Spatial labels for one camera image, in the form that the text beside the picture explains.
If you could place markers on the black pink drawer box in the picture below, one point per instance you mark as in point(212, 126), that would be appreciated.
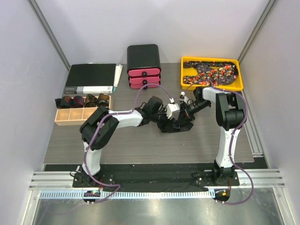
point(143, 66)

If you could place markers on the black flat box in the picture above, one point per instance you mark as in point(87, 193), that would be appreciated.
point(90, 79)

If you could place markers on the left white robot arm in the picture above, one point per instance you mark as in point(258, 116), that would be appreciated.
point(98, 129)

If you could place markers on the rolled red dark tie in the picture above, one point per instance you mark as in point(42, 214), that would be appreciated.
point(64, 103)

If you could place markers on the white slotted cable duct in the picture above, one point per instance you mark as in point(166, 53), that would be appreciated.
point(84, 194)

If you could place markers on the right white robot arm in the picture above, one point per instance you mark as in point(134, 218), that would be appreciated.
point(231, 113)

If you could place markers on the yellow plastic tray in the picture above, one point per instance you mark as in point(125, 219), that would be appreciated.
point(237, 85)

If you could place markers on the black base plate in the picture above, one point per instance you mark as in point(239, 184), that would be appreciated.
point(153, 178)

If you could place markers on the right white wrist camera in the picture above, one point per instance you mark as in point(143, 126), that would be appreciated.
point(183, 97)

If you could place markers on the rolled brown patterned tie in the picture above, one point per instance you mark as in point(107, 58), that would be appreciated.
point(90, 101)

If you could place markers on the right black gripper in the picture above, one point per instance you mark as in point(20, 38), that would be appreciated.
point(183, 117)

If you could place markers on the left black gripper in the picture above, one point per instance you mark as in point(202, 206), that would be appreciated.
point(163, 125)

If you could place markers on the aluminium frame rail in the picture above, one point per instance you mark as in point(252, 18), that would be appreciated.
point(51, 180)

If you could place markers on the rolled navy striped tie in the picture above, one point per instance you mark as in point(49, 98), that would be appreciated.
point(78, 102)

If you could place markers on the colourful floral tie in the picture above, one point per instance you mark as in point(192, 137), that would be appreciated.
point(219, 73)

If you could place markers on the blue brown striped tie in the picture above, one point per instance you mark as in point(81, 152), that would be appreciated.
point(169, 126)

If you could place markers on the wooden compartment organizer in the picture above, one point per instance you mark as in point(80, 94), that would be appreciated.
point(76, 116)

